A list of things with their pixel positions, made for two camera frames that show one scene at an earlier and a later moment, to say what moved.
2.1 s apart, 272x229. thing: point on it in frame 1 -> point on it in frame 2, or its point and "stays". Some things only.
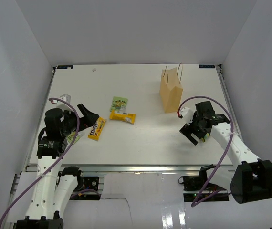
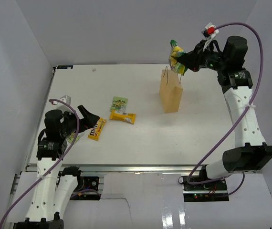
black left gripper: (89, 118) stays
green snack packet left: (70, 138) stays
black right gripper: (187, 130) -> (193, 59)
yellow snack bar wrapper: (129, 118) stays
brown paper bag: (171, 89) stays
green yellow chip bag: (206, 136) -> (177, 67)
